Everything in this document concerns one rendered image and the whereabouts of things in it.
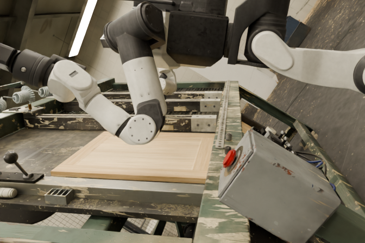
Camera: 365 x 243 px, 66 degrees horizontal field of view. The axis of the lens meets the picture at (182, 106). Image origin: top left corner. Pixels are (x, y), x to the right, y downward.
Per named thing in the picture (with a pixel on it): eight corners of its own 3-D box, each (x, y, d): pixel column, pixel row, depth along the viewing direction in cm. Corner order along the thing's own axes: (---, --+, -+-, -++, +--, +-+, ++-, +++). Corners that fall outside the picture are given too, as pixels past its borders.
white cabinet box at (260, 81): (278, 82, 476) (175, 21, 481) (259, 109, 499) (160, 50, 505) (276, 74, 531) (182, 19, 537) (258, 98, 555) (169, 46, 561)
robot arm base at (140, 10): (177, 42, 81) (165, 4, 81) (151, 41, 70) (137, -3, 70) (139, 59, 89) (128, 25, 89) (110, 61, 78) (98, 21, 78)
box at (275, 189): (347, 205, 46) (252, 148, 47) (303, 254, 50) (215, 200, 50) (325, 172, 58) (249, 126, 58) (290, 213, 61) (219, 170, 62)
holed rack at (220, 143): (223, 148, 106) (223, 147, 106) (215, 148, 107) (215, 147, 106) (230, 80, 263) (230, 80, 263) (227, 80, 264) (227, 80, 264)
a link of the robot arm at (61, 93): (29, 94, 79) (69, 108, 81) (27, 70, 71) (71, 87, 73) (48, 66, 86) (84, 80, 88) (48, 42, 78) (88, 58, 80)
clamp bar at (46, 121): (215, 133, 138) (215, 84, 132) (5, 129, 159) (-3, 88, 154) (216, 127, 147) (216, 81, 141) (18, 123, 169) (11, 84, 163)
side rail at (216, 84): (225, 94, 259) (225, 82, 257) (113, 94, 279) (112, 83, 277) (225, 92, 267) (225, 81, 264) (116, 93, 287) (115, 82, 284)
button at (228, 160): (242, 159, 52) (232, 153, 52) (230, 175, 53) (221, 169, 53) (241, 150, 55) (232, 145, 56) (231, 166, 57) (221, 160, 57)
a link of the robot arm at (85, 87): (47, 87, 79) (84, 116, 79) (47, 66, 72) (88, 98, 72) (64, 75, 83) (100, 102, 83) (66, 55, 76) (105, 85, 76)
